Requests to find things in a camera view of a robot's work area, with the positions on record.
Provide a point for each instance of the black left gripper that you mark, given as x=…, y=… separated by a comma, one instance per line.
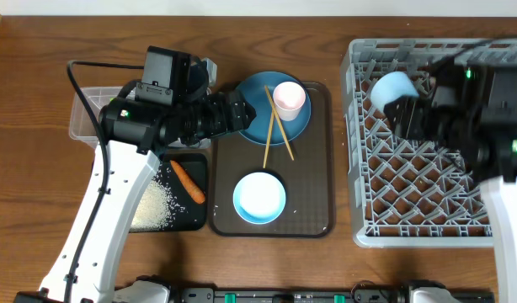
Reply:
x=222, y=121

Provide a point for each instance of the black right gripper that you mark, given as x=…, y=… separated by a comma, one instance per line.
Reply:
x=410, y=120

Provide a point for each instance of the wooden chopstick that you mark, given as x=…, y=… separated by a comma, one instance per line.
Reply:
x=279, y=123
x=268, y=139

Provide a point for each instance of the dark blue plate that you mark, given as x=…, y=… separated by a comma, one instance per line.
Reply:
x=253, y=91

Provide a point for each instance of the light blue cup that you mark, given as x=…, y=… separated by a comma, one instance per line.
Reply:
x=390, y=87

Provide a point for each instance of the pink cup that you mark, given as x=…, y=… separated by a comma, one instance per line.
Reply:
x=289, y=98

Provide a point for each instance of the light blue bowl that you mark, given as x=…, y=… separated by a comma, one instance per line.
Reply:
x=259, y=198

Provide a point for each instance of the orange carrot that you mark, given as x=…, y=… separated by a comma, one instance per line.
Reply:
x=193, y=190

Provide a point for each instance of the pile of white rice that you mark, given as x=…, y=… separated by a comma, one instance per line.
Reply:
x=159, y=207

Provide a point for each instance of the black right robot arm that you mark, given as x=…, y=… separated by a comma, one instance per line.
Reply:
x=473, y=110

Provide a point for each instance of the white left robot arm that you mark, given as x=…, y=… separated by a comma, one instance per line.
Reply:
x=136, y=132

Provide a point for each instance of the grey dishwasher rack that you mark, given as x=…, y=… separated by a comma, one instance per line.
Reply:
x=407, y=193

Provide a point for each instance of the brown serving tray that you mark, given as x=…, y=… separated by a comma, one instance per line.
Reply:
x=308, y=179

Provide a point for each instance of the black tray bin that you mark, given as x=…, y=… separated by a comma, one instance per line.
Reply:
x=196, y=165

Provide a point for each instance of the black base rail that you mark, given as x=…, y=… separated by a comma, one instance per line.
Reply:
x=309, y=296

